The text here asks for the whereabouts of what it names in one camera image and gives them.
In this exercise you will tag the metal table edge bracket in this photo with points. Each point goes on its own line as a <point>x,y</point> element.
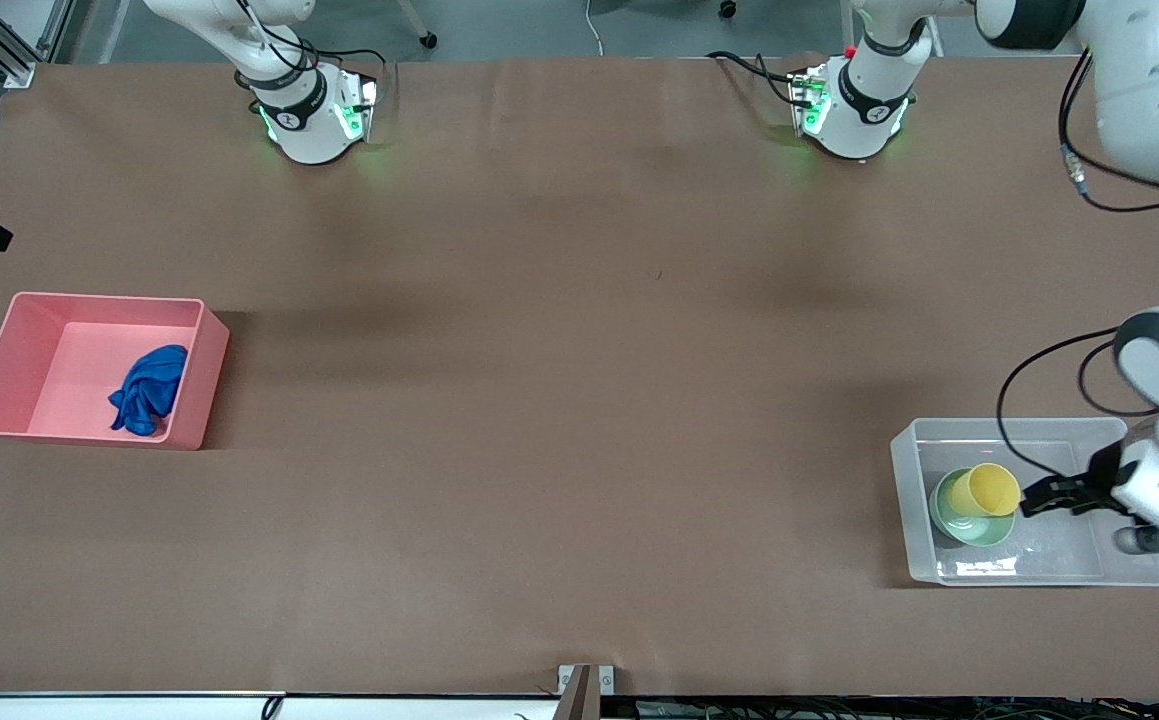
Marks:
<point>586,690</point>

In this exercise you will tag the aluminium frame profile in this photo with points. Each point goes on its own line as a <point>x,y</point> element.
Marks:
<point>4,55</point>

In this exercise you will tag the pink plastic bin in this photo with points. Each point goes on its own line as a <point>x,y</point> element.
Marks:
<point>59,360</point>

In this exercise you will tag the brown table cover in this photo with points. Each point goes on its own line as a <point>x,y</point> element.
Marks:
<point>579,300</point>

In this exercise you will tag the chair caster with leg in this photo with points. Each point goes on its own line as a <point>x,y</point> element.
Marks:
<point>427,40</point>

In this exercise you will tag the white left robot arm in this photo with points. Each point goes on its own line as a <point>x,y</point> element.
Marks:
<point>1149,80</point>

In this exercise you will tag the green bowl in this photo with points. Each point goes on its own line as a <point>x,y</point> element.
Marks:
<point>979,531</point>

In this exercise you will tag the blue cloth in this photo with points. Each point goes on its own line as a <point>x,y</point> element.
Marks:
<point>149,390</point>

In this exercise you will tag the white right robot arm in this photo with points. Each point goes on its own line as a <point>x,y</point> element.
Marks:
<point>309,130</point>

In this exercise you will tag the clear plastic box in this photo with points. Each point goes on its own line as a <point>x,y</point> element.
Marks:
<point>1059,545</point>

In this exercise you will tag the yellow cup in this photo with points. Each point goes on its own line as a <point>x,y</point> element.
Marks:
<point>989,490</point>

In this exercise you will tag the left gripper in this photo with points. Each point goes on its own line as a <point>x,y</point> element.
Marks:
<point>1102,471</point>

